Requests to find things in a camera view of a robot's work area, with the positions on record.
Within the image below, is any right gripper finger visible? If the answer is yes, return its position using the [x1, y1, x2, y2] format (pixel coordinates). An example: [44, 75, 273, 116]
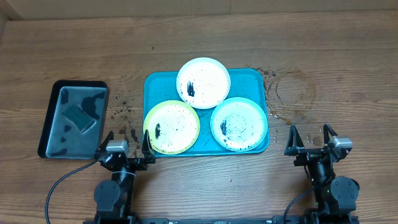
[284, 124, 304, 156]
[323, 123, 337, 145]

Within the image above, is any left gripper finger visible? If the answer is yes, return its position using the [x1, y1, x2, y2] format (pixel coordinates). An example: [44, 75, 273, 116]
[142, 129, 155, 159]
[95, 131, 114, 156]

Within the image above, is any dark green sponge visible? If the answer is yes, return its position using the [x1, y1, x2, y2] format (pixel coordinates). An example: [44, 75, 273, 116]
[63, 105, 96, 133]

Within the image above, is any yellow-green rimmed plate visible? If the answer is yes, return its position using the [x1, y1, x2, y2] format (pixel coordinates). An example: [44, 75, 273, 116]
[143, 100, 200, 155]

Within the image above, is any white plate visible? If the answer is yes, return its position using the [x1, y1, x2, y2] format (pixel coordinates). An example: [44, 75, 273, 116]
[176, 57, 231, 109]

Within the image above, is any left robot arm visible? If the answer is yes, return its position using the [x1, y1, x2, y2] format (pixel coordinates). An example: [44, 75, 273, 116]
[94, 130, 155, 223]

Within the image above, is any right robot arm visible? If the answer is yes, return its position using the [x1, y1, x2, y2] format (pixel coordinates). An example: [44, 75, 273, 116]
[282, 123, 360, 223]

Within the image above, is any black water tray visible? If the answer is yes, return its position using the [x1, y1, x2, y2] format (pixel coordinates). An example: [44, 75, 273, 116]
[37, 80, 109, 160]

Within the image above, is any teal plastic tray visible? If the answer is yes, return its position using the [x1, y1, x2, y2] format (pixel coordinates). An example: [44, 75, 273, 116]
[143, 68, 267, 157]

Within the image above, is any light blue rimmed plate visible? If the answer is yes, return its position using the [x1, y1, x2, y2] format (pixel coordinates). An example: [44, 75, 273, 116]
[210, 97, 268, 152]

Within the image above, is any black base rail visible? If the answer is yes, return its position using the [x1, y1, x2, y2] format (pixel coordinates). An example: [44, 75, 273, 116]
[83, 215, 360, 224]

